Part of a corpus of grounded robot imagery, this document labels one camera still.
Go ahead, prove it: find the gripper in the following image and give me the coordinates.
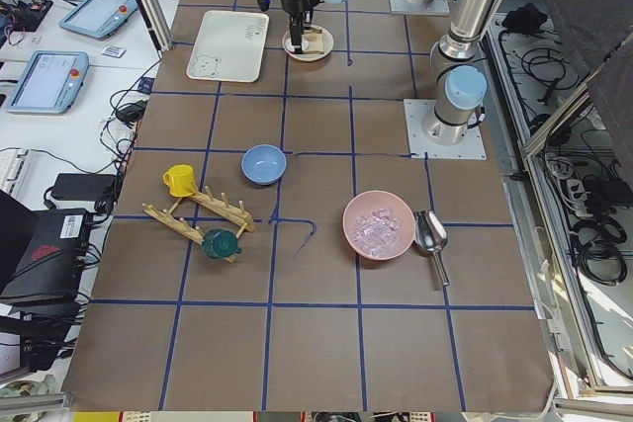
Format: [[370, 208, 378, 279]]
[[306, 0, 320, 22], [281, 0, 310, 54]]

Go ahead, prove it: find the white round plate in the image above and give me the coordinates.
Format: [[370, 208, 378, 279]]
[[282, 25, 333, 62]]

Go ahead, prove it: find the bread slice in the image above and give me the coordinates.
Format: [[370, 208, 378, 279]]
[[303, 28, 325, 54]]

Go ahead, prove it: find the white bear tray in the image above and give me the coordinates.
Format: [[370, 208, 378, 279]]
[[186, 10, 269, 83]]

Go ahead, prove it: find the blue bowl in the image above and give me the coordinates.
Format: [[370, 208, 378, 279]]
[[241, 144, 287, 185]]

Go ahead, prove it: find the yellow mug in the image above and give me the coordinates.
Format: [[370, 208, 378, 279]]
[[162, 164, 198, 198]]

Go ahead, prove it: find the wooden mug rack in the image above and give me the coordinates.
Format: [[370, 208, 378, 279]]
[[142, 185, 257, 265]]

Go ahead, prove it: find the upper teach pendant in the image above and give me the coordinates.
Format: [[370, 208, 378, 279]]
[[59, 0, 137, 39]]

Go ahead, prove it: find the teach pendant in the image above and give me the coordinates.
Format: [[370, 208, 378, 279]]
[[6, 50, 89, 115], [59, 0, 137, 39]]

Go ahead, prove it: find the pink bowl with ice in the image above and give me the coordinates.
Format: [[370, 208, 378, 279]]
[[342, 190, 416, 260]]

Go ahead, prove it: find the dark green mug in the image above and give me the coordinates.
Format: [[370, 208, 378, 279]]
[[202, 228, 242, 260]]

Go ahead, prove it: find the metal scoop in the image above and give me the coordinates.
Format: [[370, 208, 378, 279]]
[[413, 210, 450, 287]]

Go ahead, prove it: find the lower teach pendant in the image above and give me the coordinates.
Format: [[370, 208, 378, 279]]
[[6, 50, 89, 115]]

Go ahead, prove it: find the white keyboard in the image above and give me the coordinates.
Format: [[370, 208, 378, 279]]
[[1, 147, 33, 198]]

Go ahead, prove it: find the black computer box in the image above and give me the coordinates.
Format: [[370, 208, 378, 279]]
[[1, 192, 92, 306]]

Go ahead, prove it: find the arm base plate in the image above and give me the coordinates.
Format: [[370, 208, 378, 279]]
[[390, 0, 449, 17], [404, 99, 487, 160]]

